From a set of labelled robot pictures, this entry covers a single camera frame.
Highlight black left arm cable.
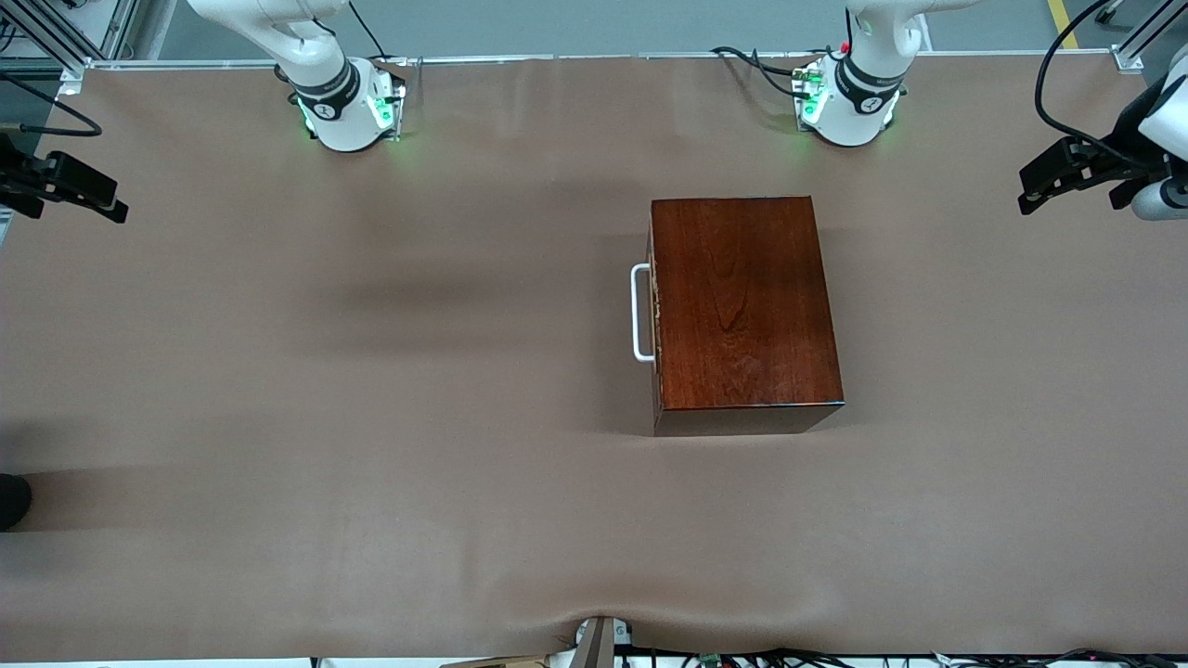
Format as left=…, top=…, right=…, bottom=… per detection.
left=1033, top=0, right=1156, bottom=173

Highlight metal mount bracket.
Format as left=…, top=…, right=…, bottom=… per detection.
left=571, top=615, right=637, bottom=668

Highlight black round object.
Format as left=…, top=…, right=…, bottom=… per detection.
left=0, top=473, right=33, bottom=532

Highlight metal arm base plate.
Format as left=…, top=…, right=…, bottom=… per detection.
left=371, top=56, right=425, bottom=143

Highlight dark wooden cabinet box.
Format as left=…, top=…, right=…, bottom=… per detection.
left=647, top=195, right=846, bottom=437

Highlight aluminium frame post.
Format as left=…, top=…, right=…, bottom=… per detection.
left=1095, top=0, right=1188, bottom=73
left=0, top=0, right=140, bottom=98

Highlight brown table cloth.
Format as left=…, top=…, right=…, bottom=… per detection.
left=0, top=51, right=1188, bottom=664

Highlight black base cable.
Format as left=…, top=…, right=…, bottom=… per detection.
left=348, top=0, right=391, bottom=61

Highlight black base cables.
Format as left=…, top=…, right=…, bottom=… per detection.
left=710, top=45, right=841, bottom=98

